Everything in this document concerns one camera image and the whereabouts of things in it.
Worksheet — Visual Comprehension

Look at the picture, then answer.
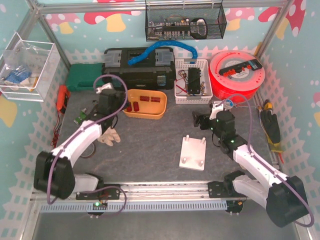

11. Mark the white work glove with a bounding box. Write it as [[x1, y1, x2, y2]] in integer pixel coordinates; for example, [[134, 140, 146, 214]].
[[97, 128, 121, 147]]

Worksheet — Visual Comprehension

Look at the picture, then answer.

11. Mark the white peg base plate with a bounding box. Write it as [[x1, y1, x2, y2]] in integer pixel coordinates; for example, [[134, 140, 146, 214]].
[[179, 135, 207, 171]]

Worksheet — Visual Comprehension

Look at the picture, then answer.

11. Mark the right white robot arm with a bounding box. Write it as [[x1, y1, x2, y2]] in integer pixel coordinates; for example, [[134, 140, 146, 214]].
[[192, 100, 315, 228]]

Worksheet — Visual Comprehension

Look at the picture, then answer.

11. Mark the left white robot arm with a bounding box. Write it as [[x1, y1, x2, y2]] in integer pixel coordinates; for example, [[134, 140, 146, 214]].
[[33, 74, 128, 205]]

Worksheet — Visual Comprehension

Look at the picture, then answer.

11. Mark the small red spring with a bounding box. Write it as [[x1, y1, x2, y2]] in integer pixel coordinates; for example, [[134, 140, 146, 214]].
[[139, 95, 150, 102], [150, 96, 161, 103]]

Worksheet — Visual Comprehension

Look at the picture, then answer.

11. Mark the orange plastic tray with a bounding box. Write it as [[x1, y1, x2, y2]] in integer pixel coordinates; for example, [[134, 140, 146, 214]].
[[123, 89, 168, 120]]

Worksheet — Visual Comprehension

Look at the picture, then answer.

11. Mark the green small tool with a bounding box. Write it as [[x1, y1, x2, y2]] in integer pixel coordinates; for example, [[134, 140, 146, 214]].
[[73, 107, 91, 125]]

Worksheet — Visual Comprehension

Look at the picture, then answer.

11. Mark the green plastic case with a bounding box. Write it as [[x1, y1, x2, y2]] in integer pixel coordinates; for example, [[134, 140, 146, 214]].
[[65, 63, 103, 92]]

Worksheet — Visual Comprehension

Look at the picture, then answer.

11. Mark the white perforated basket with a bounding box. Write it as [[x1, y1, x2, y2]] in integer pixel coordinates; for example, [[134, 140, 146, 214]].
[[174, 58, 213, 105]]

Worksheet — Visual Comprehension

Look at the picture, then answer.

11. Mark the black toolbox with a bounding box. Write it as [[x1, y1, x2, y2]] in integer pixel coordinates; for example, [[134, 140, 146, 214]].
[[101, 46, 176, 90]]

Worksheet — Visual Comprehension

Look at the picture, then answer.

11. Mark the orange multimeter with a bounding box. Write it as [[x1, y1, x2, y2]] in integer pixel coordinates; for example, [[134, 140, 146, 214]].
[[56, 85, 71, 114]]

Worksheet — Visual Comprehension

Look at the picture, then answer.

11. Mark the black module in basket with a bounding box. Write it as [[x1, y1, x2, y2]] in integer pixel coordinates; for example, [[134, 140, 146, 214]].
[[187, 67, 201, 95]]

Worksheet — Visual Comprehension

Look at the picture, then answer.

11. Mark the red filament spool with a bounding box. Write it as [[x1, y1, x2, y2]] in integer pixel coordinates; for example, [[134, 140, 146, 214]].
[[208, 50, 265, 100]]

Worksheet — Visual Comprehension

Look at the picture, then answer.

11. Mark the grey tape roll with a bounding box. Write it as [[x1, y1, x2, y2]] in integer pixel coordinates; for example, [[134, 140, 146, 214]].
[[80, 143, 97, 159]]

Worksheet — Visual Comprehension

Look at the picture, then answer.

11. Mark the black yellow work glove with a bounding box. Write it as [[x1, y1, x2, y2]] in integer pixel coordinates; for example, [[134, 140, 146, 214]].
[[260, 109, 283, 153]]

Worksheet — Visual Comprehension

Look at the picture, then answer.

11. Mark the black terminal strip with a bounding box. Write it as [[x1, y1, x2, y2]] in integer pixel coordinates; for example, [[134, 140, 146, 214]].
[[218, 59, 263, 77]]

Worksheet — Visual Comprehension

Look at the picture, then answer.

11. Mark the blue white glove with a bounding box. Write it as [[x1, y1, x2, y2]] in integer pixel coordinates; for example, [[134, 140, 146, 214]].
[[4, 66, 32, 86]]

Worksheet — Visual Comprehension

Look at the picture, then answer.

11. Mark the solder wire spool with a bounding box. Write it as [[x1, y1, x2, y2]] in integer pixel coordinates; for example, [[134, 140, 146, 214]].
[[222, 99, 235, 111]]

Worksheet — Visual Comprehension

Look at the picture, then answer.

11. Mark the blue corrugated hose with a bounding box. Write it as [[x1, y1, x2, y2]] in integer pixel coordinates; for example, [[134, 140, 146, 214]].
[[127, 40, 198, 66]]

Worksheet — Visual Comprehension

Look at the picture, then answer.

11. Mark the yellow handled screwdriver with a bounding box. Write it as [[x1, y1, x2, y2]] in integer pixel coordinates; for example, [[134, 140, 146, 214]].
[[234, 99, 274, 112]]

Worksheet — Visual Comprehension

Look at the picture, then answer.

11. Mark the aluminium rail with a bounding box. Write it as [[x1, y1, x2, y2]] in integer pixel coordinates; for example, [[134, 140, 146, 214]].
[[32, 178, 298, 202]]

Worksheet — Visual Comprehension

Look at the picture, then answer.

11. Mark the grey slotted cable duct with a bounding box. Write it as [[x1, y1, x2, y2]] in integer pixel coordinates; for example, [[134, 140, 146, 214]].
[[40, 200, 228, 213]]

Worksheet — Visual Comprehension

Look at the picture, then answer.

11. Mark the clear acrylic wall box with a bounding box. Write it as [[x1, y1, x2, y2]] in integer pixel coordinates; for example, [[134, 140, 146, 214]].
[[0, 32, 61, 102]]

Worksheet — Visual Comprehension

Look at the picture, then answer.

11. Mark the black wire mesh basket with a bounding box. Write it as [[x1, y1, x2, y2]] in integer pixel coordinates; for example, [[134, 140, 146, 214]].
[[145, 0, 227, 42]]

